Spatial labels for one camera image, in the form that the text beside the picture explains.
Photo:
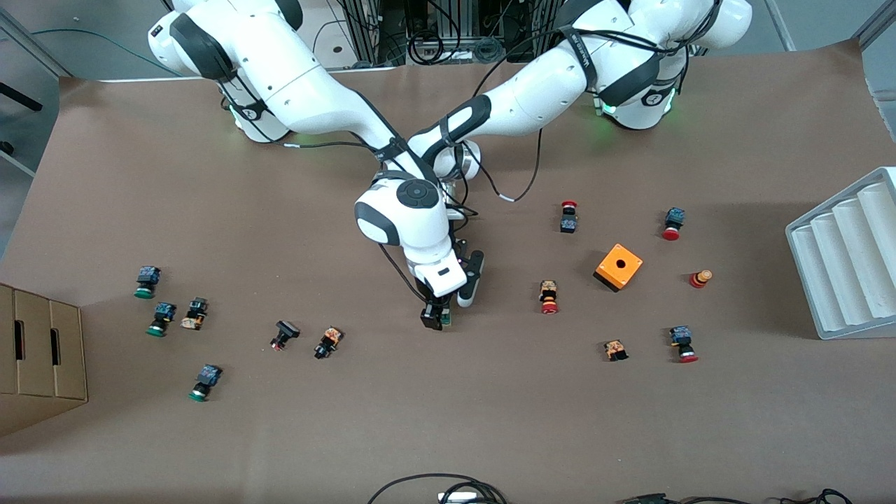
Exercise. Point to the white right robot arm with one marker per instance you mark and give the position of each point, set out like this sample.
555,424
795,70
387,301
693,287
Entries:
315,91

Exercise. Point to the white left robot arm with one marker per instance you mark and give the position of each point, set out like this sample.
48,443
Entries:
546,98

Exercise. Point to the red button with orange base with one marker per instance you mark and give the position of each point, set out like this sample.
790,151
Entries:
548,297

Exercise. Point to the black square-head push button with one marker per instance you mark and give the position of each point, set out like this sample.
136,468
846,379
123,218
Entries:
283,334

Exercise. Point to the red mushroom push button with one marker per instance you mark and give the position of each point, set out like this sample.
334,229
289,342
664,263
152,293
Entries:
673,224
683,344
568,218

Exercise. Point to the white power plug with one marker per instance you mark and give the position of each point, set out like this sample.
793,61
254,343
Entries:
458,498

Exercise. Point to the orange contact block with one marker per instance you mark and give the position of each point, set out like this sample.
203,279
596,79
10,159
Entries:
615,349

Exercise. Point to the green mushroom push button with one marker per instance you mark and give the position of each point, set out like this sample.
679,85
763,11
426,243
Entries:
162,318
204,381
147,281

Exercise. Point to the red yellow button head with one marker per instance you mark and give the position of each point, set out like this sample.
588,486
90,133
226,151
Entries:
700,278

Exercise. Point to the black equipment rack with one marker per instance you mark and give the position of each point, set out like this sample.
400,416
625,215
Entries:
434,28

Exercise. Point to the brown cardboard box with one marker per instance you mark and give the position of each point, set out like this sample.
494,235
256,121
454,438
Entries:
42,350

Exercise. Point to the grey ribbed plastic tray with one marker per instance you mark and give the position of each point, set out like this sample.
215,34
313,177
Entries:
847,259

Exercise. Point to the black selector switch orange base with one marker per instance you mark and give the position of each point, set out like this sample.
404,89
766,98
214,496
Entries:
327,342
194,313

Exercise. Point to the orange button enclosure box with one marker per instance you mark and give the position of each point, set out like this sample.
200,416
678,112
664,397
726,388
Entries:
619,267

